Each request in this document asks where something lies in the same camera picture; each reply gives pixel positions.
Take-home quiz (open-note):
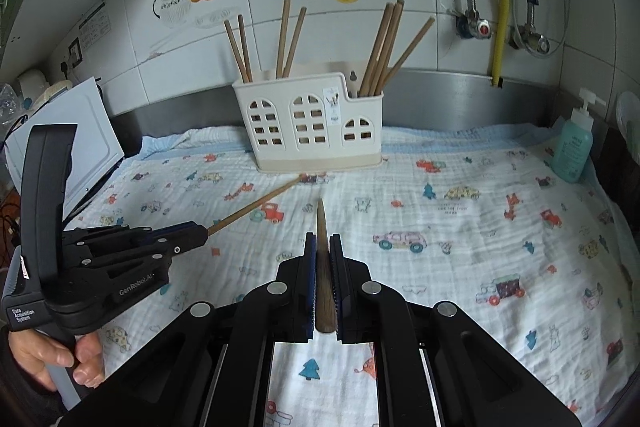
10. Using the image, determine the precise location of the brown wooden chopstick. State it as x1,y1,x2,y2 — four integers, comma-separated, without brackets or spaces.
358,3,394,98
224,20,248,83
378,17,435,92
316,199,336,334
282,6,307,78
373,0,405,96
238,14,253,83
369,0,405,96
207,174,303,236
276,0,291,79

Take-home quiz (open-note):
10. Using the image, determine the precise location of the person's left hand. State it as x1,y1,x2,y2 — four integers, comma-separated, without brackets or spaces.
8,329,105,391

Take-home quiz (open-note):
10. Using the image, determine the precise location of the white microwave oven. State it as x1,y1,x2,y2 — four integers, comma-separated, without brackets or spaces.
2,76,126,220

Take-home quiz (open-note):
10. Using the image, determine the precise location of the cream plastic utensil holder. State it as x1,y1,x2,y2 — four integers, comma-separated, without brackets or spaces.
232,72,383,173

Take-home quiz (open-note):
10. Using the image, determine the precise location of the white patterned cloth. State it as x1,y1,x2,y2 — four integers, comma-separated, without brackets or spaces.
73,141,639,426

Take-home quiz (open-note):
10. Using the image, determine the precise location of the blue trimmed underlying cloth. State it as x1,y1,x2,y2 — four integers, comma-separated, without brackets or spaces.
133,119,564,160

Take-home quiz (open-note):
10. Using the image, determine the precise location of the teal soap dispenser bottle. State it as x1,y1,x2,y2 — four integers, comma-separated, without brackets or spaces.
551,88,606,183

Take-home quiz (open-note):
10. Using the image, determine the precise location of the white plate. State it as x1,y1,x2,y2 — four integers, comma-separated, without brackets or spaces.
615,91,639,148

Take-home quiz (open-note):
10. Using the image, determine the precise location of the wall power socket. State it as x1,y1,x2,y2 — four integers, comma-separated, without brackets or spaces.
60,37,82,79

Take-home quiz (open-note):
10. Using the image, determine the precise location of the metal water valve with hose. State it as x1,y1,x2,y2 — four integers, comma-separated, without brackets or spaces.
510,0,570,58

